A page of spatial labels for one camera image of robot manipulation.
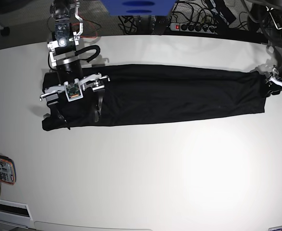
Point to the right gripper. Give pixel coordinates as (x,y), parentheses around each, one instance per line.
(68,70)

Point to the black T-shirt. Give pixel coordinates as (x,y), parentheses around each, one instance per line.
(139,94)

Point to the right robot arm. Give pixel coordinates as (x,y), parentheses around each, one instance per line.
(63,58)

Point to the black office chair wheel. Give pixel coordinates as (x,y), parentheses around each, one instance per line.
(5,31)

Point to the blue plastic bin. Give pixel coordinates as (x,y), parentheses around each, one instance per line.
(138,7)

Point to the white box on table edge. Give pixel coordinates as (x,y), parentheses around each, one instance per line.
(15,214)

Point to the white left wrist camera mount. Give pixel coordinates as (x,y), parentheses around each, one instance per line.
(281,81)

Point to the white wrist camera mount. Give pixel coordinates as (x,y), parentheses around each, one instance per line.
(74,91)
(281,81)

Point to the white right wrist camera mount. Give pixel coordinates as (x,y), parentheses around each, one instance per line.
(74,91)

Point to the white power strip red switch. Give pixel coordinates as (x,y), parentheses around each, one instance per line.
(193,28)

